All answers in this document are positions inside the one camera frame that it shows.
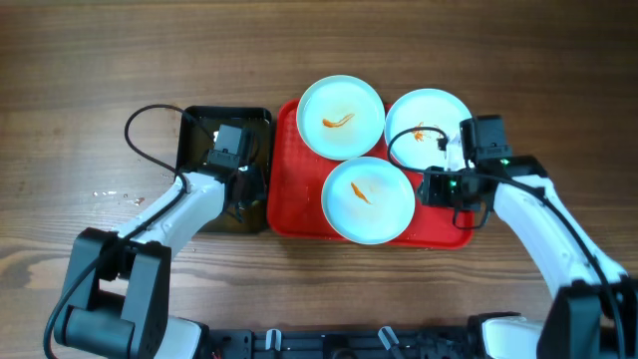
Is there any black water basin tray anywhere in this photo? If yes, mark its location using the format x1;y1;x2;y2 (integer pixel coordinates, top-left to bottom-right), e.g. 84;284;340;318
175;106;273;234

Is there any red plastic tray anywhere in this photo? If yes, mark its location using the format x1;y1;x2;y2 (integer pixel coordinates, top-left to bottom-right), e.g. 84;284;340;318
267;99;475;250

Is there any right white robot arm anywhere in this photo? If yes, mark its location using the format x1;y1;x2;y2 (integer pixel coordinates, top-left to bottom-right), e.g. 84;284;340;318
423;156;637;358

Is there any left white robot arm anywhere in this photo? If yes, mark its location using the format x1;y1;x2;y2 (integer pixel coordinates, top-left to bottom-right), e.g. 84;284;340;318
43;166;265;358

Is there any left black cable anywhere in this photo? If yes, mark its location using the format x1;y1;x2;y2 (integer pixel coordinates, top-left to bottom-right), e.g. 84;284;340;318
42;104;216;359

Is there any black cable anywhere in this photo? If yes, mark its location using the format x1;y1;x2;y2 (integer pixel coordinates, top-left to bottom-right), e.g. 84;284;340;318
42;104;216;359
387;126;627;359

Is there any right black cable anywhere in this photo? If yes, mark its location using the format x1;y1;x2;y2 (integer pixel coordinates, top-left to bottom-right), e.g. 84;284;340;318
387;126;627;359

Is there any white plate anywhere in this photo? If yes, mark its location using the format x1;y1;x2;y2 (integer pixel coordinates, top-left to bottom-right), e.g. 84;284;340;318
384;89;472;171
321;157;416;245
295;75;386;161

